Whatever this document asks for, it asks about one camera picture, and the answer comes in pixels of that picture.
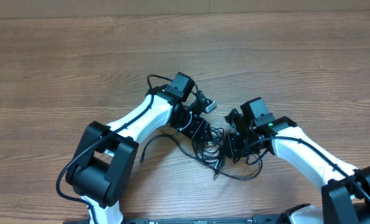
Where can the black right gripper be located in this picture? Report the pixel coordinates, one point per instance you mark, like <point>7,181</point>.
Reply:
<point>232,144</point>

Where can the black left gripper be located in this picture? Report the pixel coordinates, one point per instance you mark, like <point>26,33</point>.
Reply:
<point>199,129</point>

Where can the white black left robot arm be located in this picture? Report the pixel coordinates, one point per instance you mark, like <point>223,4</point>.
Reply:
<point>102,164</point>

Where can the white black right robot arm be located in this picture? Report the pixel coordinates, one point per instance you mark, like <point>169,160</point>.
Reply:
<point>344,188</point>

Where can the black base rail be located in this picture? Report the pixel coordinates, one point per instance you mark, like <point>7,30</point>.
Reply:
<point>255,219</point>

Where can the brown cardboard wall panel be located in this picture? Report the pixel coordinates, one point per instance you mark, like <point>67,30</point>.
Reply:
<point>14,9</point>

